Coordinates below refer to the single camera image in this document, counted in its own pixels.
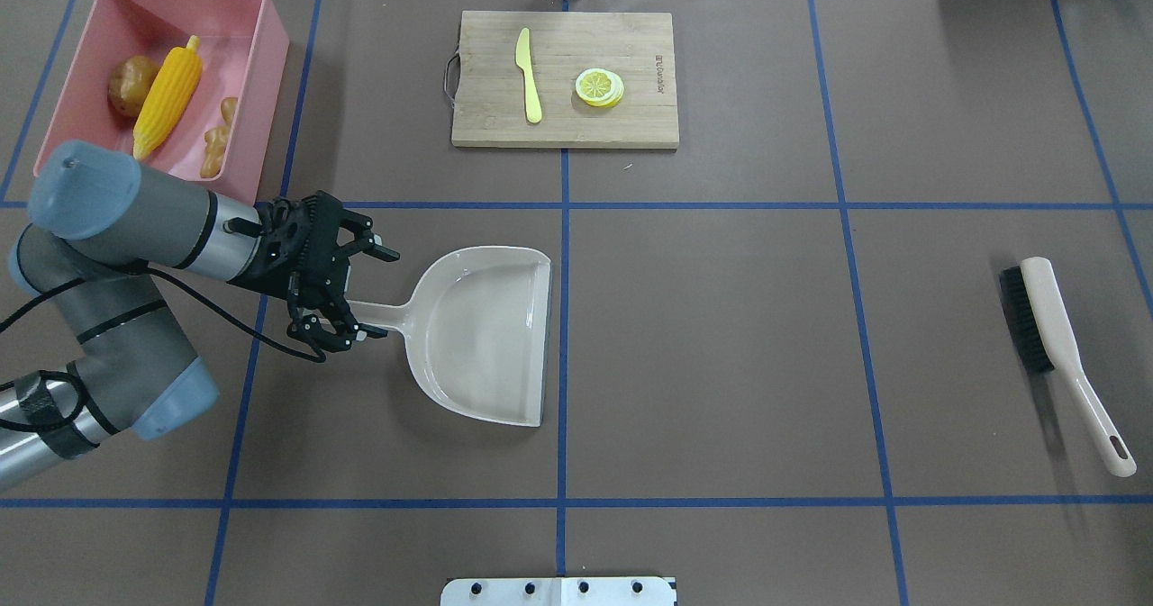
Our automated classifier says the beige dustpan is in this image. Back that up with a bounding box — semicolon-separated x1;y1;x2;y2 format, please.
349;247;552;427

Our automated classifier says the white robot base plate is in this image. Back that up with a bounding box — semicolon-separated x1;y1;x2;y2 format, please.
440;576;678;605

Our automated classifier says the yellow toy knife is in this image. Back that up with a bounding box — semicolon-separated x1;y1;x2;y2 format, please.
514;26;543;124

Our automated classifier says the wooden cutting board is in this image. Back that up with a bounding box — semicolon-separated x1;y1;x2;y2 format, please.
450;10;680;150

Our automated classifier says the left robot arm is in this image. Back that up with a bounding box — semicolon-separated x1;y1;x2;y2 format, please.
3;141;398;490

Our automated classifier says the yellow lemon slice toy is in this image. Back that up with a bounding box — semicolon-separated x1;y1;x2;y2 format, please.
574;68;625;108

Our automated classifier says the pink plastic bin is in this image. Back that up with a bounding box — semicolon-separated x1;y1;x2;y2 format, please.
33;0;289;204

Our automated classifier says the brown toy potato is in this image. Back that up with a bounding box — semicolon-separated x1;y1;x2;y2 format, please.
106;55;160;119

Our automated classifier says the beige hand brush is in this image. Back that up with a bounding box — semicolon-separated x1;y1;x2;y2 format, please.
998;257;1138;478

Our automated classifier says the brown toy ginger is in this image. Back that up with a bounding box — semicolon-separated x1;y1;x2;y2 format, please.
199;96;239;179

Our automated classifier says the yellow toy corn cob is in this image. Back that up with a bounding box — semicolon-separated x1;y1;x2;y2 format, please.
131;35;204;162

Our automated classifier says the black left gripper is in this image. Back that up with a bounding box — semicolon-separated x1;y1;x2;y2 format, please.
239;192;401;355

